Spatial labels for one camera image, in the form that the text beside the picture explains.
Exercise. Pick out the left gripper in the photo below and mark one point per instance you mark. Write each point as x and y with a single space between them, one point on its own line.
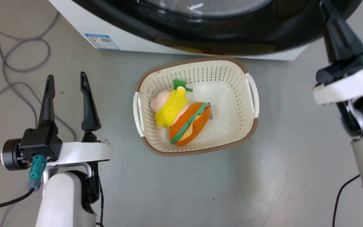
43 142

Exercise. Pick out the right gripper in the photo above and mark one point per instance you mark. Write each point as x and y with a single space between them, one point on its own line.
348 82

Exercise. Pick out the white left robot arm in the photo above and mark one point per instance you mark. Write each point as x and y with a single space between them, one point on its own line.
63 201

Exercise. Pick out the white washing machine body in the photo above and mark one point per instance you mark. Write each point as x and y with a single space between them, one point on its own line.
128 37

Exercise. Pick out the black round washing machine door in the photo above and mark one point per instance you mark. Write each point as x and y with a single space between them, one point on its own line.
232 31

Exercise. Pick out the blue white energy label sticker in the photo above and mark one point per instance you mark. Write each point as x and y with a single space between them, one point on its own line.
102 41

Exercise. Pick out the pink doll yellow shirt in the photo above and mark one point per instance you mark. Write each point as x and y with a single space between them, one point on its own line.
170 105

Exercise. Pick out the hamburger plush toy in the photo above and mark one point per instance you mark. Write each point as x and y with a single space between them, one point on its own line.
191 124

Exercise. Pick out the cream perforated laundry basket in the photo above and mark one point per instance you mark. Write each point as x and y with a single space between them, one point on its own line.
232 104

